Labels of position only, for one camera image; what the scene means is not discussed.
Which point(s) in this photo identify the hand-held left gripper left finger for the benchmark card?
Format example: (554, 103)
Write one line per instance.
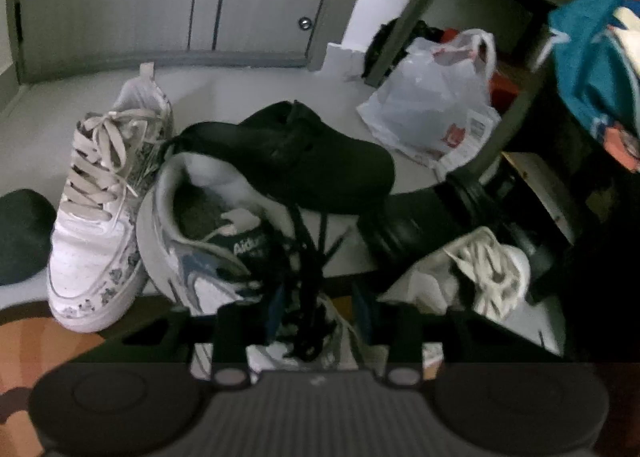
(274, 312)

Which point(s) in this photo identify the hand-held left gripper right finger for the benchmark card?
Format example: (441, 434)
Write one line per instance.
(361, 312)

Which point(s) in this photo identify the black smooth clog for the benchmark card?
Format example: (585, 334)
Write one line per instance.
(325, 172)
(410, 227)

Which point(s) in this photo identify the white blue sneaker black laces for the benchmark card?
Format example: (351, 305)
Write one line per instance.
(165, 237)

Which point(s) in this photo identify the white printed sneaker beige laces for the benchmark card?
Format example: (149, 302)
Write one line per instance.
(500, 277)
(85, 247)

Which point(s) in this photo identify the dark textured clog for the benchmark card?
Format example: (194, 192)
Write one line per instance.
(20, 237)

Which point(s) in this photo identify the white plastic bag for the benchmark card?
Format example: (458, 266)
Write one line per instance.
(430, 102)

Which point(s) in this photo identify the orange rug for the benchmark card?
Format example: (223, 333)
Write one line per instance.
(35, 352)

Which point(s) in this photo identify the red box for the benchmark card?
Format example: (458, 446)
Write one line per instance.
(501, 89)

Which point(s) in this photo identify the dark green chair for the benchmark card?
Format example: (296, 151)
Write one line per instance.
(400, 32)

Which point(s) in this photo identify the black cloth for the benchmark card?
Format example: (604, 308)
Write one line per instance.
(422, 32)

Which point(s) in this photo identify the small metal door knob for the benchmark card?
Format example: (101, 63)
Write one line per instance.
(303, 23)

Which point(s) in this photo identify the teal printed blanket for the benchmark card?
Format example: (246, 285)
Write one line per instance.
(585, 62)

